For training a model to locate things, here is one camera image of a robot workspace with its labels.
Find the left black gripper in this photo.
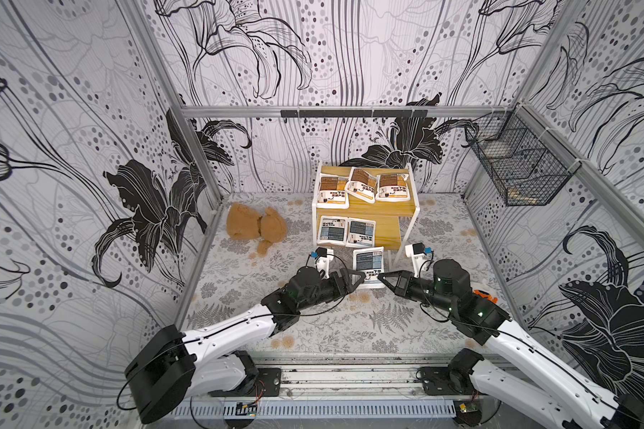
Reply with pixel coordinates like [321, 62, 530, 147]
[296, 268, 367, 311]

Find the blue coffee bag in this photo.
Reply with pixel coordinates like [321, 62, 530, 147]
[317, 216, 349, 246]
[346, 218, 376, 248]
[353, 247, 385, 290]

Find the blue coffee bag top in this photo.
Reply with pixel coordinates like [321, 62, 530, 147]
[346, 218, 376, 248]

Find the brown coffee bag front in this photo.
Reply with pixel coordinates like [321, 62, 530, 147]
[345, 167, 379, 204]

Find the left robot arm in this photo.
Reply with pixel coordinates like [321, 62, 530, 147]
[125, 266, 365, 425]

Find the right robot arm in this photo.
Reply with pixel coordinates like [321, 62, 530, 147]
[377, 259, 644, 428]

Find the wooden two-tier shelf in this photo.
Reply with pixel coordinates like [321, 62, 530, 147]
[311, 163, 420, 268]

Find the orange cat toy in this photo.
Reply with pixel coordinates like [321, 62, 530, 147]
[473, 290, 499, 304]

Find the brown teddy bear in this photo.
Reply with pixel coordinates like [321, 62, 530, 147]
[226, 203, 288, 257]

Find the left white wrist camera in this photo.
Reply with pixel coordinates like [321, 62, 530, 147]
[311, 247, 335, 279]

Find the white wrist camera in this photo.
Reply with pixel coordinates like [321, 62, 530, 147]
[404, 242, 434, 278]
[311, 247, 335, 279]

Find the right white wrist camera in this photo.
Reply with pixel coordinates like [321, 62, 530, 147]
[404, 242, 434, 278]

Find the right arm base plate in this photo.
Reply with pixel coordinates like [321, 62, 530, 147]
[416, 366, 486, 400]

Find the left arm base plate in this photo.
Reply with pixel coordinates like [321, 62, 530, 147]
[209, 368, 282, 400]

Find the black wire basket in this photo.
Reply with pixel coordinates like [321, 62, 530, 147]
[465, 112, 581, 207]

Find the black bar on rail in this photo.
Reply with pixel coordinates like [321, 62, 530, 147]
[280, 109, 429, 118]

